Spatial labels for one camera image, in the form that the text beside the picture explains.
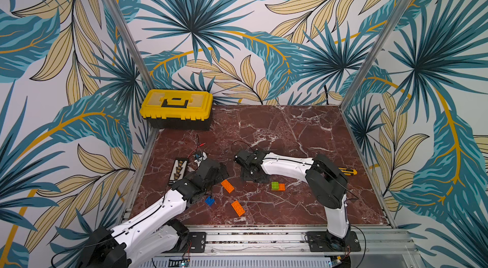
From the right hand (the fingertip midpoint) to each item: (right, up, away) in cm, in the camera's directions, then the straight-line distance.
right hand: (250, 178), depth 91 cm
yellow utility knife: (+51, +3, +2) cm, 51 cm away
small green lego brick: (+11, -2, -5) cm, 12 cm away
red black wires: (-27, +14, +11) cm, 33 cm away
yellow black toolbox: (-37, +34, +7) cm, 50 cm away
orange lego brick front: (-6, -10, -9) cm, 15 cm away
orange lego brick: (+14, -3, -3) cm, 15 cm away
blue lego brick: (-18, -8, -8) cm, 21 cm away
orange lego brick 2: (-10, -3, -3) cm, 11 cm away
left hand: (-14, +4, -8) cm, 17 cm away
